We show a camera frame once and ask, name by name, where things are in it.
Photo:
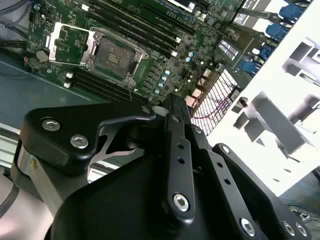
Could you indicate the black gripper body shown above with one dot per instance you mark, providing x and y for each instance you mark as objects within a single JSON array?
[{"x": 112, "y": 212}]

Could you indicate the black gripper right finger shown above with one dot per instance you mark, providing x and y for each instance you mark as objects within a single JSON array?
[{"x": 225, "y": 172}]

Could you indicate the metal socket cover frame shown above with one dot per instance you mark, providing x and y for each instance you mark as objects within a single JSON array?
[{"x": 53, "y": 43}]

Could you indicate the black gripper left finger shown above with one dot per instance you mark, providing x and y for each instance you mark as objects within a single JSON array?
[{"x": 55, "y": 140}]

